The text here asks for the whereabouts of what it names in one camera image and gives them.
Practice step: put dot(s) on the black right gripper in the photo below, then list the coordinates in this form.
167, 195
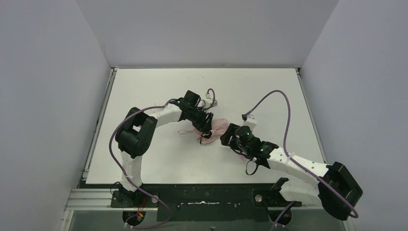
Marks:
229, 138

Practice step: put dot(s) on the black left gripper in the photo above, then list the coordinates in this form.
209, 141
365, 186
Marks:
204, 121

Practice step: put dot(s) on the pink folding umbrella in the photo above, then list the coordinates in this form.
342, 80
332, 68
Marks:
219, 127

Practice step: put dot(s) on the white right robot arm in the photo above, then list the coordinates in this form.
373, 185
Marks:
331, 186

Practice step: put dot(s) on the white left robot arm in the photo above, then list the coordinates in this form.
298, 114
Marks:
134, 134

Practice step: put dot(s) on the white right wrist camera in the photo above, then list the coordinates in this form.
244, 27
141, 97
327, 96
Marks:
250, 121

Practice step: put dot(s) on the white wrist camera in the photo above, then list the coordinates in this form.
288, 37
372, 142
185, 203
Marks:
209, 101
250, 121

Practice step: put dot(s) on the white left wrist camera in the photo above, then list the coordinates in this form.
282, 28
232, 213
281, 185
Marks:
209, 101

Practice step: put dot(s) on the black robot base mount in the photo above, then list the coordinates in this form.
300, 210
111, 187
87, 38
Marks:
259, 202

